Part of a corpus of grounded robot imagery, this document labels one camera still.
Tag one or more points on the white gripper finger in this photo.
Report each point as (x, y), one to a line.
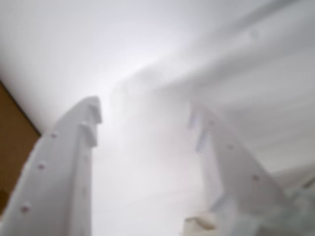
(54, 177)
(241, 177)

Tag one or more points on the brown cardboard box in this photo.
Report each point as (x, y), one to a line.
(14, 137)

